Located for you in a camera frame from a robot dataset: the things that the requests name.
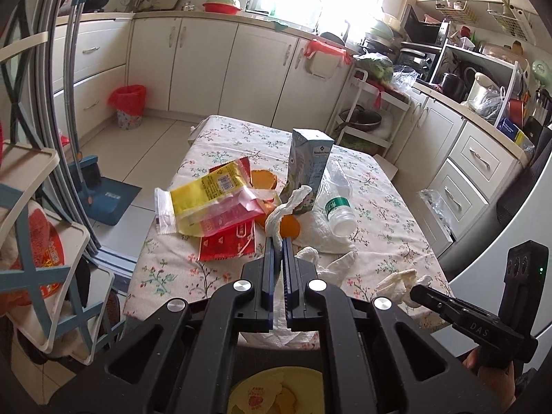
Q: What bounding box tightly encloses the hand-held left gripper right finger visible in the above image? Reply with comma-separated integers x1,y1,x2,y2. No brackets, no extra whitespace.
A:
282,237,502,414

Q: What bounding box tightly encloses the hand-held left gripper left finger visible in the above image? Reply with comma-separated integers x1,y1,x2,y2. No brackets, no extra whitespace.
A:
43,237,277,414

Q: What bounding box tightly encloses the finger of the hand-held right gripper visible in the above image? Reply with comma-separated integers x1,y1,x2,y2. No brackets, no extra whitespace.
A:
409,285,465,325

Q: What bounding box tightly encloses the twisted white tissue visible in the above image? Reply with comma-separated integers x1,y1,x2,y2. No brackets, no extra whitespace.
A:
264,185,314,243

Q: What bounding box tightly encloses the yellow trash bin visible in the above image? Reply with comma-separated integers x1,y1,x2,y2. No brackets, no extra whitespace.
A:
227,366,325,414

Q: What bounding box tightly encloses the red-bagged trash bin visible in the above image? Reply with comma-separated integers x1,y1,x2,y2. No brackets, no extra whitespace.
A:
107,85,147,131

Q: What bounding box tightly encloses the person's right hand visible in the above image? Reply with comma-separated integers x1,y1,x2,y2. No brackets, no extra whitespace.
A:
463,347,518,403

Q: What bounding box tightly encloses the crumpled white tissue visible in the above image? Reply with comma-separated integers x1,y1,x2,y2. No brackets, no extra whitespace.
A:
374,268,433,308
239,267,323,350
297,246,359,287

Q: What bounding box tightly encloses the flat red wrapper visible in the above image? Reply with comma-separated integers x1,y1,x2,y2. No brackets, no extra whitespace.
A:
197,220,258,262

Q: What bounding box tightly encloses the small orange peel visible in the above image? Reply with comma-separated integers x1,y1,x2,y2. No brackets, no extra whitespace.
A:
254,200,279,228

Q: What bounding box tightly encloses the pink clear plastic wrapper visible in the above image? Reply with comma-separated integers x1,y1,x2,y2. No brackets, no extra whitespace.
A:
199,198,265,238

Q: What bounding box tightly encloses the clear plastic bottle green label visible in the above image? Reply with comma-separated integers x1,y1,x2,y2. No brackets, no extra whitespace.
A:
319,159,358,238

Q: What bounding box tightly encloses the bowl-shaped orange peel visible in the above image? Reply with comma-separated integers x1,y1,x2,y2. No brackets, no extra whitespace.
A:
251,169,277,191

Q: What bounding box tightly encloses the floral tablecloth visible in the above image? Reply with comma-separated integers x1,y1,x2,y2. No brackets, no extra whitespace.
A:
123,114,451,350

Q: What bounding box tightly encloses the yellow clear snack bag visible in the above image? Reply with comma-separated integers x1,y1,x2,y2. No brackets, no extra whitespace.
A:
154,158,283,238

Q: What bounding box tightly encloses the red orange snack wrapper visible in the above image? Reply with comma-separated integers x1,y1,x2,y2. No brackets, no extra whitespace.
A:
209,156,252,180

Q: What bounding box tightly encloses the blue grey milk carton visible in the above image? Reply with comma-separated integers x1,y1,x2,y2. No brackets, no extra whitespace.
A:
282,128,335,214

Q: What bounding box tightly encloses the white counter cabinet with drawers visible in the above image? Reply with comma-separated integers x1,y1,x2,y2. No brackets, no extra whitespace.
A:
405,84,533,259

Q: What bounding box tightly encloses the dark pan with lid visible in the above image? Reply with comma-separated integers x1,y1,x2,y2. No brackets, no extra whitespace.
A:
337,110,384,135

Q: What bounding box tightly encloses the blue dustpan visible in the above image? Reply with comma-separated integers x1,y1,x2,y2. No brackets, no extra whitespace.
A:
83,155,143,227

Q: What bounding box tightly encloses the white kitchen trolley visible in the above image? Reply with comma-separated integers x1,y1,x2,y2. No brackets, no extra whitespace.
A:
331,68,412,158

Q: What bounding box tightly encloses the blue box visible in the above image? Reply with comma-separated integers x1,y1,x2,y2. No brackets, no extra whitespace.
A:
495,116,526,144

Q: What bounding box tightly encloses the crinkled clear plastic bag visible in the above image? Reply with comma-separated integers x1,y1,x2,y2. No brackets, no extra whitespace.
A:
473,86,509,122

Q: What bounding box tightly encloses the white base cabinet with doors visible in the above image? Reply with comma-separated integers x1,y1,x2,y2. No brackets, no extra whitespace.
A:
128,11,361,128

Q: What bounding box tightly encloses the black pot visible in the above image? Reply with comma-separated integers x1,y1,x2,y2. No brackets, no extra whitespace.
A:
439,72,469,101

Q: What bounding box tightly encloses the white electric kettle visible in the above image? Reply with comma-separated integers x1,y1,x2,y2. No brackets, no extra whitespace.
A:
467,71,501,112

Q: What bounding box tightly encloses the bag of green vegetables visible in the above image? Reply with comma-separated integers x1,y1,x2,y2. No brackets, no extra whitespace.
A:
354,52,395,83

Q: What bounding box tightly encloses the red bag on door holder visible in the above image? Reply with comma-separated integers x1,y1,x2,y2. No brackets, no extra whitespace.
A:
302,39,351,80

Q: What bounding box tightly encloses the red white plastic bag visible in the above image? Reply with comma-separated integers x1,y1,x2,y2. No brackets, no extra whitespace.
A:
0,205,66,309

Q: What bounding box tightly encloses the black toaster oven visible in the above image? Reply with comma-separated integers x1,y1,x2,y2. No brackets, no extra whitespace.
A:
396,47,437,83

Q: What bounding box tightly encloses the white countertop shelf rack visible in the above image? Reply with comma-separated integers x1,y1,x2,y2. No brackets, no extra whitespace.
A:
430,43,524,127

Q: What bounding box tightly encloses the white drawer cabinet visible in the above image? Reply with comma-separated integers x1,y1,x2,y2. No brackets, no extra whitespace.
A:
51,13,135,141

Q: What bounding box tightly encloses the red basin green lid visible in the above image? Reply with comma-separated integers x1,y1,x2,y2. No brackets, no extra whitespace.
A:
202,0,245,13

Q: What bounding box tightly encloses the black microwave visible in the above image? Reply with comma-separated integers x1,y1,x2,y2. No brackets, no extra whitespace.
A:
402,4,450,48

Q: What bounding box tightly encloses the beige shelf rack blue frame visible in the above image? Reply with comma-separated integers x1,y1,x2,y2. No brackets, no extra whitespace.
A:
0,30,126,361

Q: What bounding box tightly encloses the grey sliding door frame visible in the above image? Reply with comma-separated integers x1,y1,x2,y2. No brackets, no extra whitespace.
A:
37,0,141,279

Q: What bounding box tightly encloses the white wire basket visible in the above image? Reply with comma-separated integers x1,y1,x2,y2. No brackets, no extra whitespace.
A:
487,2,538,40

